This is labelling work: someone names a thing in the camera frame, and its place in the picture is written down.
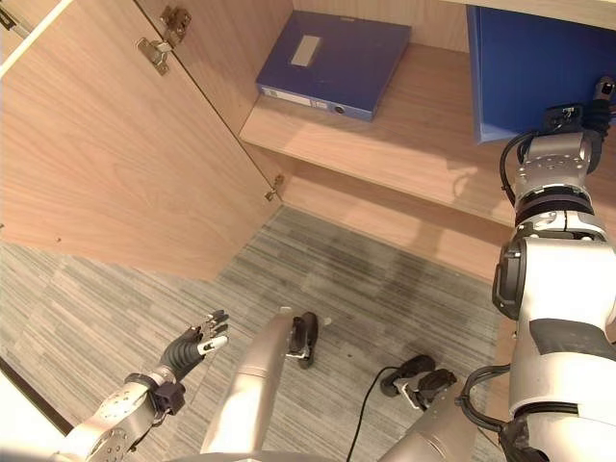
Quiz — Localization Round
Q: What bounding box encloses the large metal door hinge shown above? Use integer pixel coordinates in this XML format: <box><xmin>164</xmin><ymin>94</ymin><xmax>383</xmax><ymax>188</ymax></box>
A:
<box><xmin>135</xmin><ymin>5</ymin><xmax>193</xmax><ymax>77</ymax></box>

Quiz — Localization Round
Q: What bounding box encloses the right dark robot foot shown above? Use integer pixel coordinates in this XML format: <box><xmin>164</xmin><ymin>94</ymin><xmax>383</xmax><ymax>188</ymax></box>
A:
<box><xmin>379</xmin><ymin>354</ymin><xmax>459</xmax><ymax>411</ymax></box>

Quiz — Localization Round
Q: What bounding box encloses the black wrist clamp with camera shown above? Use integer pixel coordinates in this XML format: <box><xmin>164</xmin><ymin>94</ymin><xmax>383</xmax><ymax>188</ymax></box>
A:
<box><xmin>543</xmin><ymin>103</ymin><xmax>585</xmax><ymax>133</ymax></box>

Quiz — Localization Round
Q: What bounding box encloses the silver robot leg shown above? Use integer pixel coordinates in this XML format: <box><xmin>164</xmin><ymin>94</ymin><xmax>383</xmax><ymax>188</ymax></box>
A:
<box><xmin>198</xmin><ymin>307</ymin><xmax>295</xmax><ymax>456</ymax></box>
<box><xmin>377</xmin><ymin>372</ymin><xmax>482</xmax><ymax>462</ymax></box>

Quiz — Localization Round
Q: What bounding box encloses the black upper arm cable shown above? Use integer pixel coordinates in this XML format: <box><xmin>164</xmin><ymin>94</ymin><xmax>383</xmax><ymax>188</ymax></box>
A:
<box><xmin>458</xmin><ymin>363</ymin><xmax>517</xmax><ymax>434</ymax></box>

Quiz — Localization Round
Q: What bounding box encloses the blue folder plain cover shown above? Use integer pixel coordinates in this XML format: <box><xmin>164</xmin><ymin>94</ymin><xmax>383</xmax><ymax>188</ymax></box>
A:
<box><xmin>465</xmin><ymin>4</ymin><xmax>616</xmax><ymax>146</ymax></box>

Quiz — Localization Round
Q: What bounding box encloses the white edged cabinet door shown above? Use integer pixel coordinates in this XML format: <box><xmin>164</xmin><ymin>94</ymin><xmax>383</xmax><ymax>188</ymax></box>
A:
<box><xmin>0</xmin><ymin>0</ymin><xmax>74</xmax><ymax>78</ymax></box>

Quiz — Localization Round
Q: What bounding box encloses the wooden cabinet door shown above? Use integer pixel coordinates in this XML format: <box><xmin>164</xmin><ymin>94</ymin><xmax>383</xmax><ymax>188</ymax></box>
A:
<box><xmin>0</xmin><ymin>0</ymin><xmax>285</xmax><ymax>283</ymax></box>

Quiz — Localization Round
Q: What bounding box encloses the wooden office cabinet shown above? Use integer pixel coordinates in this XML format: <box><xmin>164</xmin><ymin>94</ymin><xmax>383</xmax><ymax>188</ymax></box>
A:
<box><xmin>134</xmin><ymin>0</ymin><xmax>616</xmax><ymax>290</ymax></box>

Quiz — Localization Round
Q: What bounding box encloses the blue folder with label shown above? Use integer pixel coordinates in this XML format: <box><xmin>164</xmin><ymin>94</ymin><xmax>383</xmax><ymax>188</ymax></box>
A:
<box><xmin>254</xmin><ymin>10</ymin><xmax>413</xmax><ymax>122</ymax></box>

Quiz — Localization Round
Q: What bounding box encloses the left dark robot foot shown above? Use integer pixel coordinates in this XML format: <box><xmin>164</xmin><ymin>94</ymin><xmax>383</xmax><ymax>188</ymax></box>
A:
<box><xmin>288</xmin><ymin>311</ymin><xmax>321</xmax><ymax>371</ymax></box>

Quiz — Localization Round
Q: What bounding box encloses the left silver robot leg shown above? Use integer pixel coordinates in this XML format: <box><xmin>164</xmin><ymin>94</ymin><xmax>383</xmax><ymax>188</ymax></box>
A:
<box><xmin>198</xmin><ymin>307</ymin><xmax>295</xmax><ymax>456</ymax></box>

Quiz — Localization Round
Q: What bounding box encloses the white furniture with dark edge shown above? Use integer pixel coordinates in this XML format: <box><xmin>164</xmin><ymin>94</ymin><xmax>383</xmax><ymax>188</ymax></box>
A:
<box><xmin>0</xmin><ymin>355</ymin><xmax>74</xmax><ymax>462</ymax></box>

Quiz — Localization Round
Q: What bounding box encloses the black left wrist clamp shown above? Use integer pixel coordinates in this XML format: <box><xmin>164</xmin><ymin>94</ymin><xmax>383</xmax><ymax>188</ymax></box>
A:
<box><xmin>146</xmin><ymin>373</ymin><xmax>187</xmax><ymax>416</ymax></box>

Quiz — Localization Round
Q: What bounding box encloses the right silver robot leg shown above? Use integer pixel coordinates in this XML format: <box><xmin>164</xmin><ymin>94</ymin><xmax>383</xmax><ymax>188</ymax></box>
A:
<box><xmin>377</xmin><ymin>372</ymin><xmax>482</xmax><ymax>462</ymax></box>

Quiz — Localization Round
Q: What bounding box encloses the small metal door hinge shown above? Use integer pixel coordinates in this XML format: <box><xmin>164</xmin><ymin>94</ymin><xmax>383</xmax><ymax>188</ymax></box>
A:
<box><xmin>264</xmin><ymin>173</ymin><xmax>286</xmax><ymax>203</ymax></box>

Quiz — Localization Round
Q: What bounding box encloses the thin black floor cable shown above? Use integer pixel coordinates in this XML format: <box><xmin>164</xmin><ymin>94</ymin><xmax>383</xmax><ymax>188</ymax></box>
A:
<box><xmin>346</xmin><ymin>366</ymin><xmax>411</xmax><ymax>462</ymax></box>

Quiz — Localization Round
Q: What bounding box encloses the dark robot foot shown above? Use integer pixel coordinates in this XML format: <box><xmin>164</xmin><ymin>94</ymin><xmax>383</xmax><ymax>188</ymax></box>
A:
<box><xmin>288</xmin><ymin>311</ymin><xmax>321</xmax><ymax>371</ymax></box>
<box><xmin>379</xmin><ymin>354</ymin><xmax>459</xmax><ymax>411</ymax></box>

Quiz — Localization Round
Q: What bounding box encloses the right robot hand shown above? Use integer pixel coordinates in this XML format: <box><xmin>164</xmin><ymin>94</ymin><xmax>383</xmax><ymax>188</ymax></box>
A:
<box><xmin>579</xmin><ymin>75</ymin><xmax>616</xmax><ymax>139</ymax></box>

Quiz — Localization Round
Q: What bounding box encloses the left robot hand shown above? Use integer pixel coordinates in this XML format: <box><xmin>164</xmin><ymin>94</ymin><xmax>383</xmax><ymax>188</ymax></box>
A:
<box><xmin>161</xmin><ymin>309</ymin><xmax>230</xmax><ymax>376</ymax></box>

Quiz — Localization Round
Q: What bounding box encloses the wooden cabinet shelf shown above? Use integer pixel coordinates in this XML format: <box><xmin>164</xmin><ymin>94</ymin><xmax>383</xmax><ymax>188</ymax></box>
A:
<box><xmin>239</xmin><ymin>41</ymin><xmax>616</xmax><ymax>228</ymax></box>

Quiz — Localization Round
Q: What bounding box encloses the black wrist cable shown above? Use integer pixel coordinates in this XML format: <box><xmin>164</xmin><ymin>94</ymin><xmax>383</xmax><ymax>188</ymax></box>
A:
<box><xmin>499</xmin><ymin>130</ymin><xmax>536</xmax><ymax>206</ymax></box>

